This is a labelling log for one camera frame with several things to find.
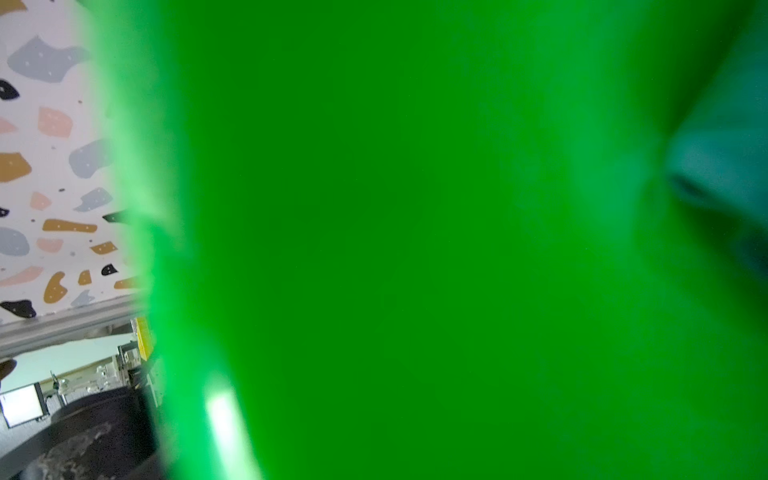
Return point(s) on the aluminium front rail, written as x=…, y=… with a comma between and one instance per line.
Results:
x=68, y=325

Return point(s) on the turquoise pants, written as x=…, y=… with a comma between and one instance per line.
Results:
x=717, y=159

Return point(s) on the green plastic basket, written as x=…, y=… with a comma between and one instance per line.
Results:
x=432, y=239

